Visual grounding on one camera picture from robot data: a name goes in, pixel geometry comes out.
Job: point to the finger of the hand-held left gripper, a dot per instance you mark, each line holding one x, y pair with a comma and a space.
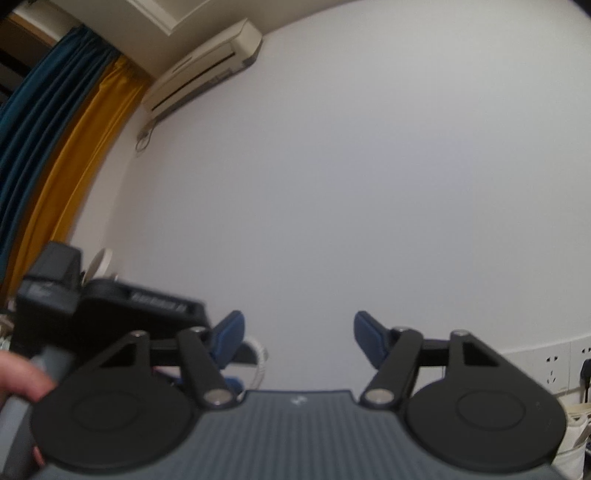
244, 355

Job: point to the white air conditioner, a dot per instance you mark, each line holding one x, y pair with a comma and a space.
203, 69

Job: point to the white oval object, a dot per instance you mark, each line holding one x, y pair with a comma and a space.
99, 265

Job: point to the yellow curtain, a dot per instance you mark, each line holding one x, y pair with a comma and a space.
78, 175

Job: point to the person's left hand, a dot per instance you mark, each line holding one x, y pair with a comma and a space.
23, 376

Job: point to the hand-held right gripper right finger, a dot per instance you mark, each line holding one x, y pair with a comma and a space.
371, 339

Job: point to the white power socket plate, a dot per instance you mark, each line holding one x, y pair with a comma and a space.
579, 346
535, 364

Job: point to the blue curtain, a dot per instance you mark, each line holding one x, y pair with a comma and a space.
41, 129

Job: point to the black power plug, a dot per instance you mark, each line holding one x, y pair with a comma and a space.
585, 376

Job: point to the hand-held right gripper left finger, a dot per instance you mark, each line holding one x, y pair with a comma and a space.
227, 339

